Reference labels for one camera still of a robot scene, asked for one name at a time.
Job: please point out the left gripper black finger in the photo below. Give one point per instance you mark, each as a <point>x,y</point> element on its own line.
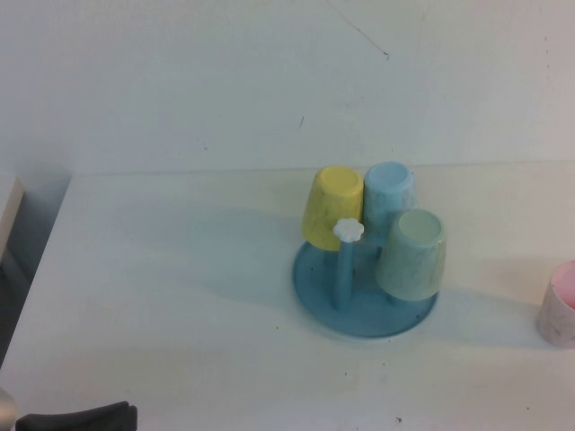
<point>90,419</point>

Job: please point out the pale pink cup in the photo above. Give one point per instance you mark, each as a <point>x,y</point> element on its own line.
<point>557,319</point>

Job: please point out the blue cup stand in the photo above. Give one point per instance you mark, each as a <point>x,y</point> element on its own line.
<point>359,319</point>

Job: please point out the yellow cup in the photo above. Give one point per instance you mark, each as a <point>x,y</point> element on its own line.
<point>330,197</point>

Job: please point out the pale green cup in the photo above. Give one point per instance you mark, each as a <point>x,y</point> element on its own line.
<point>413,260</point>

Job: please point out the light blue cup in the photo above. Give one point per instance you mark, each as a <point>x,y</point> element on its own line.
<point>386,188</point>

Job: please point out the beige board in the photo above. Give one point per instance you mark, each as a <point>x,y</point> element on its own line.
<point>9,206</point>

